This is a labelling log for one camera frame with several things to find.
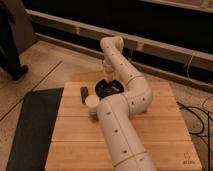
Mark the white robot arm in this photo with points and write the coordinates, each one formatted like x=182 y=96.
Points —
x=114 y=112

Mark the white paper cup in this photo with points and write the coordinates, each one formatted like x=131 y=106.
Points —
x=92 y=102

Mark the dark ceramic bowl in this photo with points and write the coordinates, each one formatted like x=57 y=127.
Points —
x=104 y=88

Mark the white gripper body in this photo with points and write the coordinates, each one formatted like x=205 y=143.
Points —
x=108 y=68

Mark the black remote control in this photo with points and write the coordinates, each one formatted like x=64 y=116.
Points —
x=84 y=93

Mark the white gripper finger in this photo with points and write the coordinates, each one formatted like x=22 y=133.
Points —
x=111 y=77
x=106 y=76

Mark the black floor mat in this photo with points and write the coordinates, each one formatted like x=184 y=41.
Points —
x=34 y=130

